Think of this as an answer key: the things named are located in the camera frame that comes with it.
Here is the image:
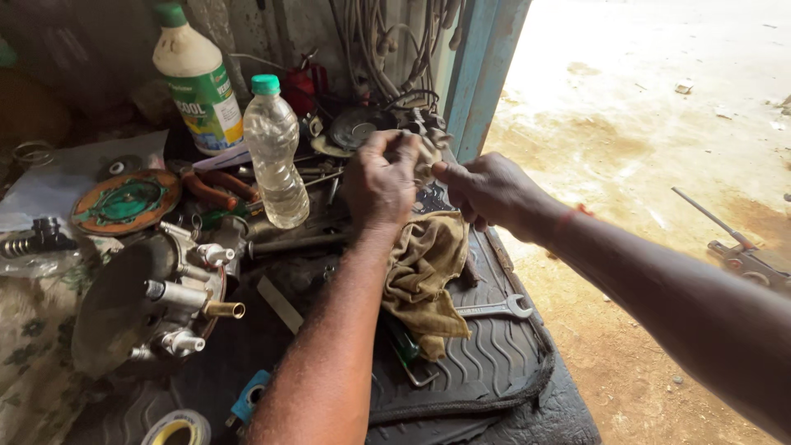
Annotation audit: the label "green orange round diaphragm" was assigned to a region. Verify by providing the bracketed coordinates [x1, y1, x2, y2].
[71, 169, 183, 237]

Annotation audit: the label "metal jack with handle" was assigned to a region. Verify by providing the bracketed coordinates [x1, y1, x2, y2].
[671, 187, 791, 294]

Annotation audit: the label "clear plastic water bottle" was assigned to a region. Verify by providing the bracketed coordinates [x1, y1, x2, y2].
[243, 74, 310, 230]

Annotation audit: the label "bundle of hanging cables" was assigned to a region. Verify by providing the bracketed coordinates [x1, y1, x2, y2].
[328, 0, 468, 106]

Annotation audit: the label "green-handled screwdriver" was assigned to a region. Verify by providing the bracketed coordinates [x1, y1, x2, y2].
[382, 312, 422, 364]

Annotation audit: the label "dark metal rod tool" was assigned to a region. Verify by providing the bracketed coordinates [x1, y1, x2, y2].
[247, 232, 353, 259]

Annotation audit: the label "roll of white tape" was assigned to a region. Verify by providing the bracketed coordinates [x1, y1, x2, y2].
[141, 408, 212, 445]

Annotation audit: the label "floral patterned cloth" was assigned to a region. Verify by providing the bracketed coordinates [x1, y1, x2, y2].
[0, 235, 124, 445]

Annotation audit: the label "black spring part in bag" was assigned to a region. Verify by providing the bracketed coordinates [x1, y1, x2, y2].
[0, 216, 80, 260]

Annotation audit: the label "black round metal disc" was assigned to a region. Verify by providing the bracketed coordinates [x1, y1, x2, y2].
[328, 108, 399, 152]

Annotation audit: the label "orange-handled pliers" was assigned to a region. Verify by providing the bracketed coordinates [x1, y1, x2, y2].
[179, 168, 262, 212]

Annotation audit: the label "round metal gas regulator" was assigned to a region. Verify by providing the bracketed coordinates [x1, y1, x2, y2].
[70, 220, 248, 379]

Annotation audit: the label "dirty tan rag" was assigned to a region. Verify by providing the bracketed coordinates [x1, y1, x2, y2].
[381, 211, 473, 362]

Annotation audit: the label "white green-capped coolant bottle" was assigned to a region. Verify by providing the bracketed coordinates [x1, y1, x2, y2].
[152, 3, 245, 157]

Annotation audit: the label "blue plastic part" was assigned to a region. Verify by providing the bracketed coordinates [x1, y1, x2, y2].
[226, 369, 273, 427]

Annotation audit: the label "small black round disc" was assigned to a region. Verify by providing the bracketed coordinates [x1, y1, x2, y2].
[96, 155, 144, 183]

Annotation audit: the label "person's right hand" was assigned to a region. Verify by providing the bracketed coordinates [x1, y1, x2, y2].
[431, 152, 571, 244]

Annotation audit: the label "white plastic sheet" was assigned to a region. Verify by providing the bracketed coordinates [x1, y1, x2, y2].
[0, 130, 169, 234]

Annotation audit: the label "blue door frame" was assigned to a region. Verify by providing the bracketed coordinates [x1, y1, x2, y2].
[443, 0, 534, 165]

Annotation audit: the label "person's left hand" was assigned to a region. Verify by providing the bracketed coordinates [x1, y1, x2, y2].
[342, 130, 428, 234]

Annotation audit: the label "flat metal strip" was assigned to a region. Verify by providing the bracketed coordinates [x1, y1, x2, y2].
[256, 275, 305, 336]

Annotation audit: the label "black ribbed rubber mat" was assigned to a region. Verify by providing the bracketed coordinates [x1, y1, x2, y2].
[68, 229, 601, 445]

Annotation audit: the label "red canister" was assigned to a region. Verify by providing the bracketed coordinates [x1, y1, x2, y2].
[281, 56, 331, 118]

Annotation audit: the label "red wrist thread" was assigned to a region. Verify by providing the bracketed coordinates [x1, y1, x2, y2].
[554, 203, 595, 236]

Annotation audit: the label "small grey metal part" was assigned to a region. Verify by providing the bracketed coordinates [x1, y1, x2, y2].
[410, 137, 443, 186]

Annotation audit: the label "silver open-end wrench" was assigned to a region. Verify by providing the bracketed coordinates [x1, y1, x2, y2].
[455, 293, 534, 320]

